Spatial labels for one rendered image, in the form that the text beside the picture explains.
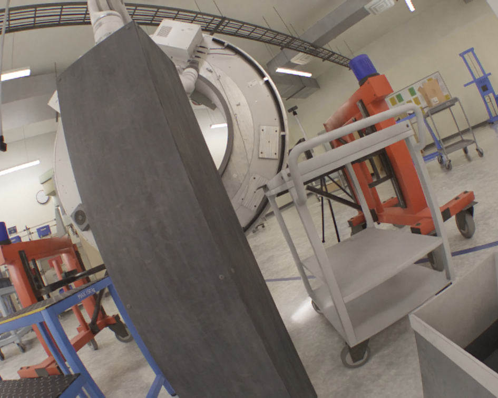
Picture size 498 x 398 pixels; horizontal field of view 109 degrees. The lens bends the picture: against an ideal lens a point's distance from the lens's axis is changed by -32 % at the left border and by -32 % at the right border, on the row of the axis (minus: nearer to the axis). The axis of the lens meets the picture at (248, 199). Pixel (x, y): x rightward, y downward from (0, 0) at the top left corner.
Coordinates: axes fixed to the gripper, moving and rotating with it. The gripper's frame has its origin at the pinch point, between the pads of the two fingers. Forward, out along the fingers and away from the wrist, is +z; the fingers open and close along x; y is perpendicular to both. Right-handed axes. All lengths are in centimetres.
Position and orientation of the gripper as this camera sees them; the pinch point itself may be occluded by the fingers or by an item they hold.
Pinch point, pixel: (191, 61)
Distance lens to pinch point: 145.3
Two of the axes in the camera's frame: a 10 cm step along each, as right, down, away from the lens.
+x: 2.4, -6.3, -7.4
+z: -0.2, -7.6, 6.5
